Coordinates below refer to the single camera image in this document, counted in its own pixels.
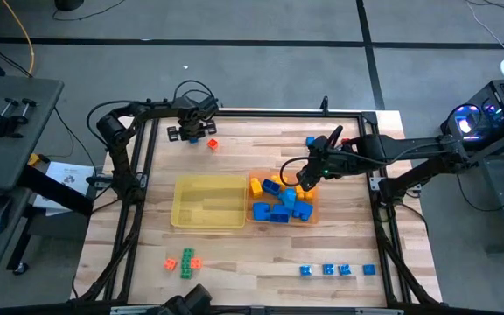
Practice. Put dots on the silver metal bracket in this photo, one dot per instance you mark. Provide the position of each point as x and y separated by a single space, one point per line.
379 311
134 310

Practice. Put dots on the white paper sheet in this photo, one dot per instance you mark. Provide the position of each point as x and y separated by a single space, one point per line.
68 179

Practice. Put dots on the black boxy device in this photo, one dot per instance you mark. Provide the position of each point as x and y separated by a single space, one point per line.
191 302

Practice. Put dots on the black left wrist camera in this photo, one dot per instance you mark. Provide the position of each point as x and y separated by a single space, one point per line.
208 107

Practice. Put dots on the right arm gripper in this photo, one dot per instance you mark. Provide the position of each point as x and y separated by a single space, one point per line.
326 162

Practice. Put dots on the black desk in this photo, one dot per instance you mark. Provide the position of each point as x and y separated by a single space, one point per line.
2 254

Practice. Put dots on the yellow translucent plastic bin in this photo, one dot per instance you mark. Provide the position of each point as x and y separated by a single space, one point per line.
208 201

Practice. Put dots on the long green block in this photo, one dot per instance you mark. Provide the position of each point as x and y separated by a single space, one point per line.
186 273

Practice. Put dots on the small orange block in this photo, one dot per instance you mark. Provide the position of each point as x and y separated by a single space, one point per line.
196 263
212 143
170 264

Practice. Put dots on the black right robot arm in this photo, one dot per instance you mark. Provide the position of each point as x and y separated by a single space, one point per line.
409 144

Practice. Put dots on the black clamp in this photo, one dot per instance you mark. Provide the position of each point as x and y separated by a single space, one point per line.
7 127

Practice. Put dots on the black caster wheel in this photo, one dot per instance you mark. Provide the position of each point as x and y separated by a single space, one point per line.
21 269

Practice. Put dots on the orange translucent plastic bin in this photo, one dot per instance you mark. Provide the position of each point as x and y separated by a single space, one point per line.
316 205

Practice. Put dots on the small red block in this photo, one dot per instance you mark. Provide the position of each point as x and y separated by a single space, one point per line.
345 141

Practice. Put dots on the black round base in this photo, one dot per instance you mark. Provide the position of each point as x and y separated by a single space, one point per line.
69 4

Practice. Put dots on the black metal frame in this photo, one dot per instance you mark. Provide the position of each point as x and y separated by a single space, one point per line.
256 114

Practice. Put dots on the small yellow object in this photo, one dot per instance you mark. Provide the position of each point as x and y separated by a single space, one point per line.
33 159

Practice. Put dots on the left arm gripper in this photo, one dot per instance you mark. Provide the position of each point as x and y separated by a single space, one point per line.
191 129

